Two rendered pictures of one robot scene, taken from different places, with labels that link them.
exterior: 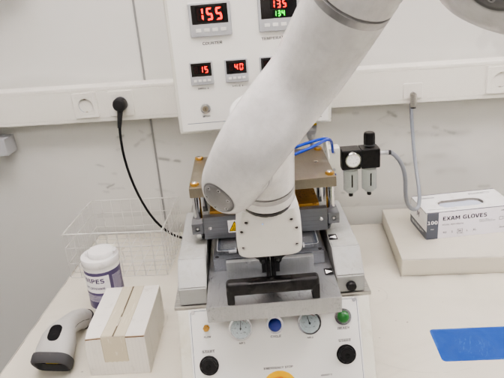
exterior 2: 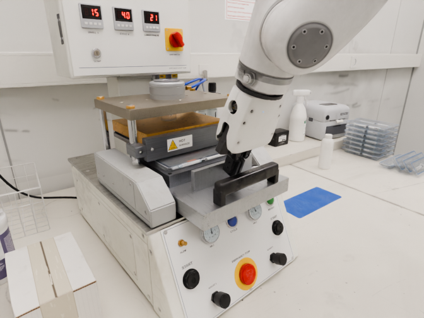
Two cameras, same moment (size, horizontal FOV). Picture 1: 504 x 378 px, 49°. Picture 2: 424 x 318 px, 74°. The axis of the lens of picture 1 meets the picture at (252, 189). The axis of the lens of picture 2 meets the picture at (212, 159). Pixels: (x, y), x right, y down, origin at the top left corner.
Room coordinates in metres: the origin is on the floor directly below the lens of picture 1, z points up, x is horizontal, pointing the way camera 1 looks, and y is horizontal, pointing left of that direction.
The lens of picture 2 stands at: (0.46, 0.32, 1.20)
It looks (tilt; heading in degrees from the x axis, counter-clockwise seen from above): 20 degrees down; 320
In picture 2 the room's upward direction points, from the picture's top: straight up
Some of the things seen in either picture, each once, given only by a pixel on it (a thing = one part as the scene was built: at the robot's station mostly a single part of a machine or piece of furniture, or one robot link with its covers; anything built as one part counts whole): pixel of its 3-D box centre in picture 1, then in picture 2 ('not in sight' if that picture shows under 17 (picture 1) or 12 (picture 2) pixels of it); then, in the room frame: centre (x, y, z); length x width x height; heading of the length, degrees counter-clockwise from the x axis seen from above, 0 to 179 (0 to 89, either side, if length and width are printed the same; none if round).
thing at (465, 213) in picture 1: (460, 213); not in sight; (1.31, -0.54, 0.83); 0.23 x 0.12 x 0.07; 92
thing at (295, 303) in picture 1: (268, 257); (200, 169); (0.90, -0.02, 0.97); 0.30 x 0.22 x 0.08; 0
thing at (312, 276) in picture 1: (272, 288); (248, 182); (0.76, -0.02, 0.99); 0.15 x 0.02 x 0.04; 90
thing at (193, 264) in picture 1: (196, 253); (130, 182); (0.95, 0.12, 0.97); 0.25 x 0.05 x 0.07; 0
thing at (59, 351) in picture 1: (66, 331); not in sight; (0.98, 0.42, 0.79); 0.20 x 0.08 x 0.08; 175
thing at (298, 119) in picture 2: not in sight; (299, 115); (1.24, -0.90, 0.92); 0.09 x 0.08 x 0.25; 45
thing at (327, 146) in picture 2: not in sight; (326, 151); (1.00, -0.77, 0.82); 0.05 x 0.05 x 0.14
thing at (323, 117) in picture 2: not in sight; (318, 118); (1.23, -1.08, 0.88); 0.25 x 0.20 x 0.17; 169
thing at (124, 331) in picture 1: (127, 327); (52, 284); (0.97, 0.28, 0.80); 0.19 x 0.13 x 0.09; 175
